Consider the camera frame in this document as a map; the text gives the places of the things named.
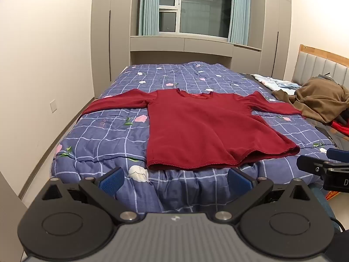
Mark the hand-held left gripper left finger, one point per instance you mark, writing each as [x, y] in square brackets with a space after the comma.
[111, 181]

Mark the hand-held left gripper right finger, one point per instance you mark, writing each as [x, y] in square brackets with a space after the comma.
[240, 181]

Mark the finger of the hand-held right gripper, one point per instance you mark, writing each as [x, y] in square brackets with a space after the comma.
[310, 165]
[339, 155]

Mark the dark red long-sleeve shirt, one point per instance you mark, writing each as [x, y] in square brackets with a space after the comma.
[204, 125]

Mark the dark grey cloth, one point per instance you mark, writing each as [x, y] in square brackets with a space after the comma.
[328, 136]

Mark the bright red cloth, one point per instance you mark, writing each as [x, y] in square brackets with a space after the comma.
[340, 127]

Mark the blue checked floral quilt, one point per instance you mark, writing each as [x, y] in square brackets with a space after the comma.
[109, 131]

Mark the brown garment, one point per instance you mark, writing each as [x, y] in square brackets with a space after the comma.
[319, 98]

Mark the light blue patterned cloth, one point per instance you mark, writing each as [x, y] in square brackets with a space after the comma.
[272, 82]

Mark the grey padded wooden headboard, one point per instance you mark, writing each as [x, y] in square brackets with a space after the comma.
[321, 65]

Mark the beige panel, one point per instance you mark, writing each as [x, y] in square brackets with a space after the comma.
[9, 213]

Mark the beige wardrobe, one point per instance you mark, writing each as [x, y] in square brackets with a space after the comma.
[109, 38]
[275, 32]

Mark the beige window seat cabinet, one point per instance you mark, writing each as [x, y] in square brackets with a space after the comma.
[180, 50]

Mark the light blue curtain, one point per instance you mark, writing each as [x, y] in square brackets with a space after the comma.
[240, 11]
[148, 5]

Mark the window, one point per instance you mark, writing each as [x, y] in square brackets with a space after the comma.
[201, 8]

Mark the white wall socket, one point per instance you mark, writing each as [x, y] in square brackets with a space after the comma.
[53, 106]

